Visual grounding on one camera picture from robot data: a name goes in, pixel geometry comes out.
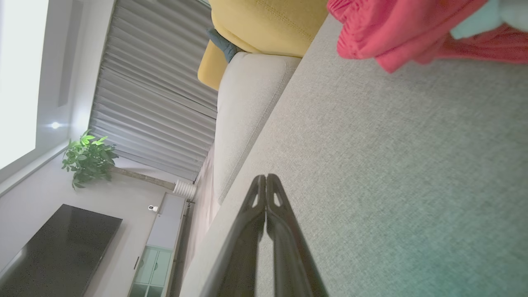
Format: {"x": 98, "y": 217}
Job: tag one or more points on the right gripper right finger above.
{"x": 295, "y": 255}

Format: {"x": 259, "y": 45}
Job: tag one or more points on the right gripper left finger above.
{"x": 241, "y": 251}

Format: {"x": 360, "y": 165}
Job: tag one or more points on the red mesh shorts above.
{"x": 392, "y": 33}

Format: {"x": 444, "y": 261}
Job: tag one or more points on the grey teal tv cabinet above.
{"x": 163, "y": 243}

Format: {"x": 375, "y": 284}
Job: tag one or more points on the white ribbed plant pot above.
{"x": 185, "y": 189}

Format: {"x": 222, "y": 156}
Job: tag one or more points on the light grey sofa section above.
{"x": 247, "y": 115}

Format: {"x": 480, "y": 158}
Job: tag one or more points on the green potted plant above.
{"x": 88, "y": 159}

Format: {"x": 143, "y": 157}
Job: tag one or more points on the black flat television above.
{"x": 57, "y": 251}

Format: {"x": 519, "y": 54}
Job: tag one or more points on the grey pleated curtain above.
{"x": 152, "y": 82}

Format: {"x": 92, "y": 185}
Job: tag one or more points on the dark blue cushion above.
{"x": 225, "y": 44}

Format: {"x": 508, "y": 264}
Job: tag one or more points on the round ceiling spotlight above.
{"x": 55, "y": 125}

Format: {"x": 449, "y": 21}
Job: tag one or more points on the yellow cushion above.
{"x": 268, "y": 24}

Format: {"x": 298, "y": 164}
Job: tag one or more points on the small white security camera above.
{"x": 153, "y": 208}

